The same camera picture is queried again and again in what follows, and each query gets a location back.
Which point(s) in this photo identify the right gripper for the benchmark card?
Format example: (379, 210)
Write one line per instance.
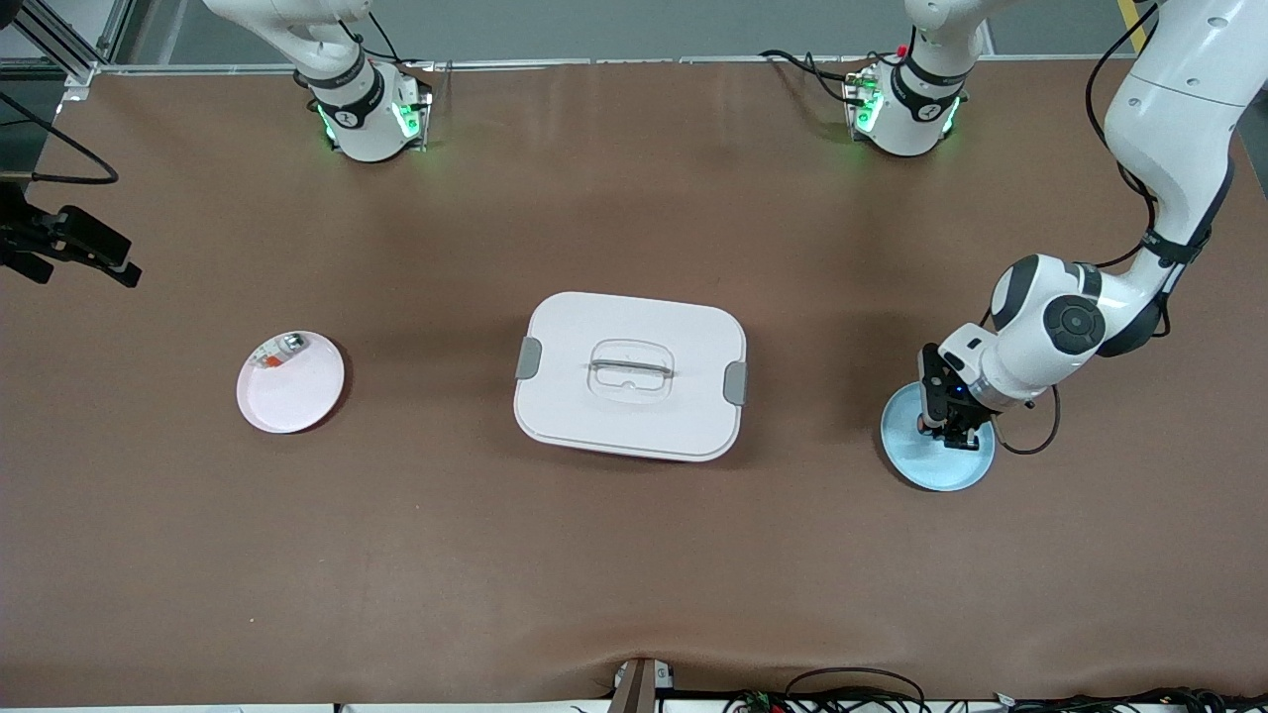
(40, 238)

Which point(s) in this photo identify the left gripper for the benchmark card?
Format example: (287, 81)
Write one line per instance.
(954, 406)

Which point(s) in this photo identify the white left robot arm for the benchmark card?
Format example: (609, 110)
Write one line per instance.
(1179, 119)

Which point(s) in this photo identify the white lidded storage box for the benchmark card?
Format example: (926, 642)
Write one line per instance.
(634, 416)

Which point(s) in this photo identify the light blue round plate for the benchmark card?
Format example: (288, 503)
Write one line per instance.
(951, 470)

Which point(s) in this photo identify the pink round plate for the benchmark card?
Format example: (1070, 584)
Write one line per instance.
(292, 396)

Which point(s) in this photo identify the aluminium frame extrusion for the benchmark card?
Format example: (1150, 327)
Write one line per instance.
(59, 50)

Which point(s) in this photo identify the small white-orange switch component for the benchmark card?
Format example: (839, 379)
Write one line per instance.
(267, 361)

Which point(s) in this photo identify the front camera mounting pole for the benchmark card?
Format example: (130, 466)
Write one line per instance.
(634, 688)

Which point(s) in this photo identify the silver table edge rail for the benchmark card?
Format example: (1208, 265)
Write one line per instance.
(644, 61)

